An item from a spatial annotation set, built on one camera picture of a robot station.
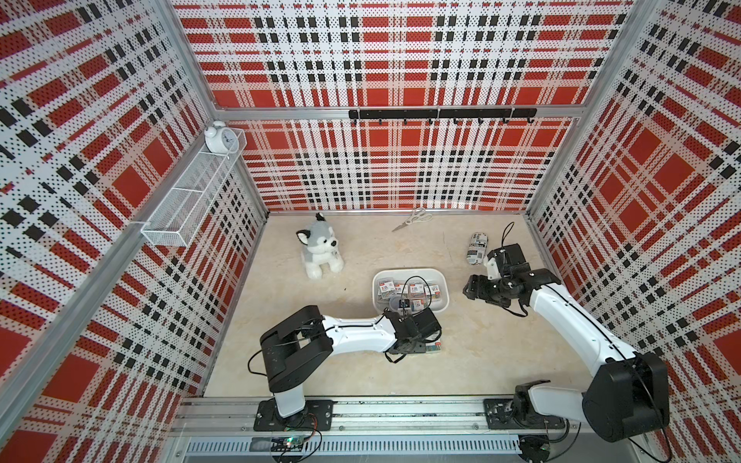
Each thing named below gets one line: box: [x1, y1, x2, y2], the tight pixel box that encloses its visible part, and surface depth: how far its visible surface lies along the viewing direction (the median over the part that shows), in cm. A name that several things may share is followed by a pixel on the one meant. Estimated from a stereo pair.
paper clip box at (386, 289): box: [378, 280, 396, 300], surface depth 95 cm
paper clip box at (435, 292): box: [429, 284, 441, 301], surface depth 97 cm
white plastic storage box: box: [372, 268, 451, 314], surface depth 96 cm
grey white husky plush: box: [296, 212, 345, 280], surface depth 92 cm
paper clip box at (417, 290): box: [409, 283, 425, 300], surface depth 97 cm
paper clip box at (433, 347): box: [425, 341, 443, 355], surface depth 86 cm
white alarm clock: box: [203, 119, 240, 155], surface depth 82 cm
